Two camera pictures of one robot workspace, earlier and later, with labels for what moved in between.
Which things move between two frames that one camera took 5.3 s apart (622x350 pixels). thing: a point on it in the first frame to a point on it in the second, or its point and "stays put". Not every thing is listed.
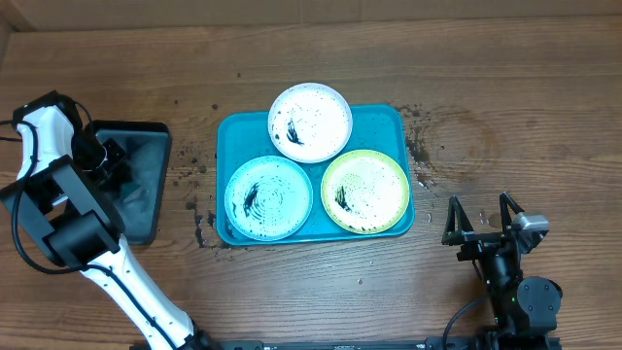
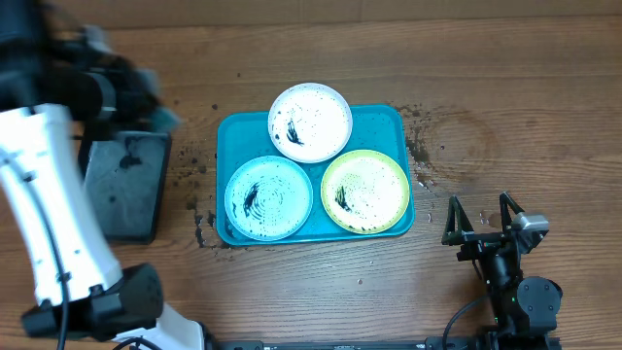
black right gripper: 478,242 stays put
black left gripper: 119,155 to 138,106
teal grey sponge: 130,192 to 164,120
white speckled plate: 310,122 stays put
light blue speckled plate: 268,198 stays put
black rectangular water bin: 146,146 stays put
